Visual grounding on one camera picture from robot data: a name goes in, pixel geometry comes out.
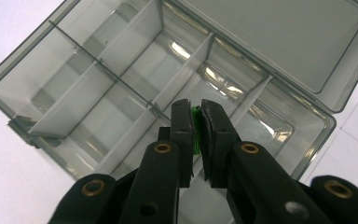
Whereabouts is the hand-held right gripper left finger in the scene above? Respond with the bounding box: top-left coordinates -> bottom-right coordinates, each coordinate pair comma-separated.
170,98 -> 196,189

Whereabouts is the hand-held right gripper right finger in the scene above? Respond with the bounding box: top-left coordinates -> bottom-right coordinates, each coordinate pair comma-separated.
200,98 -> 242,189

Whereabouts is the small green plastic strip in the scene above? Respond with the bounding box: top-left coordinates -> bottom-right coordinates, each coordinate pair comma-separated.
190,105 -> 203,157

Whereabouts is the transparent grey compartment box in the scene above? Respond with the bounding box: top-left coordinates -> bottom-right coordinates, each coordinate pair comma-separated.
0,0 -> 358,182

